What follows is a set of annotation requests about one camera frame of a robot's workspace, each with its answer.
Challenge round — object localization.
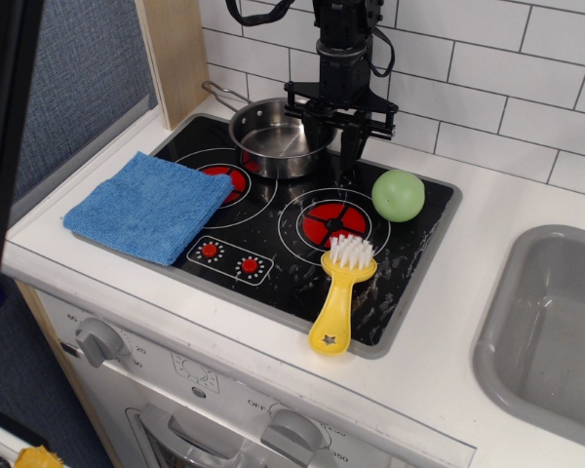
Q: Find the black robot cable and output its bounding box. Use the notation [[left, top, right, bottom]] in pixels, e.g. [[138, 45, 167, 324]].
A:
[[224, 0, 396, 78]]

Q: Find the black toy stovetop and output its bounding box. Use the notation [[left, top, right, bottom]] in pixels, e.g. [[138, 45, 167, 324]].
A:
[[139, 115, 460, 359]]

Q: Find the white toy oven front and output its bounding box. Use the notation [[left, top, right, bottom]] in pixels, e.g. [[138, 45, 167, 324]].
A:
[[38, 293, 474, 467]]

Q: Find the folded blue towel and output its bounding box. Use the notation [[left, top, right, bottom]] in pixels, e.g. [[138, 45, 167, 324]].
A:
[[63, 152, 234, 266]]

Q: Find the grey left oven knob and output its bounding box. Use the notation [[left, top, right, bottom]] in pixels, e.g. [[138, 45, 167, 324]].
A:
[[75, 318, 124, 369]]

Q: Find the small stainless steel pot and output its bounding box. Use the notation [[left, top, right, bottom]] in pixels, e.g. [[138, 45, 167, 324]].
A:
[[201, 80, 326, 179]]

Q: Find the grey right oven knob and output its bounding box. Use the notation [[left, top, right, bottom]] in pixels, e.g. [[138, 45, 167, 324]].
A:
[[260, 409, 324, 467]]

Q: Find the grey oven knob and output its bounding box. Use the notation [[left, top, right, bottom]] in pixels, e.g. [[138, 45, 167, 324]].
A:
[[75, 318, 124, 369], [260, 409, 324, 467]]

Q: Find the yellow dish brush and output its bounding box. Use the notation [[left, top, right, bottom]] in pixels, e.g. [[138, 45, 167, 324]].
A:
[[308, 234, 377, 356]]

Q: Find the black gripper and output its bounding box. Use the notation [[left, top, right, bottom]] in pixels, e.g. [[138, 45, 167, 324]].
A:
[[284, 46, 399, 169]]

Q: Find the grey sink basin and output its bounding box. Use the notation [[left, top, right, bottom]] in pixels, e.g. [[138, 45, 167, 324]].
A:
[[473, 225, 585, 447]]

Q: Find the yellow object bottom left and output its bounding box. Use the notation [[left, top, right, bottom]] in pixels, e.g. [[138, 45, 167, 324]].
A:
[[14, 446, 64, 468]]

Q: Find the wooden side post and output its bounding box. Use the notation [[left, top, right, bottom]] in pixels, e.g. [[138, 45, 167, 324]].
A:
[[135, 0, 209, 130]]

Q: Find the green ball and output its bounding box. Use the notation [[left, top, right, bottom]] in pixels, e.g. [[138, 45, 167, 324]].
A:
[[371, 170, 425, 222]]

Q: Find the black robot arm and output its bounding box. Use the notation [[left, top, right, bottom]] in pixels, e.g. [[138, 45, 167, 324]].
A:
[[285, 1, 399, 173]]

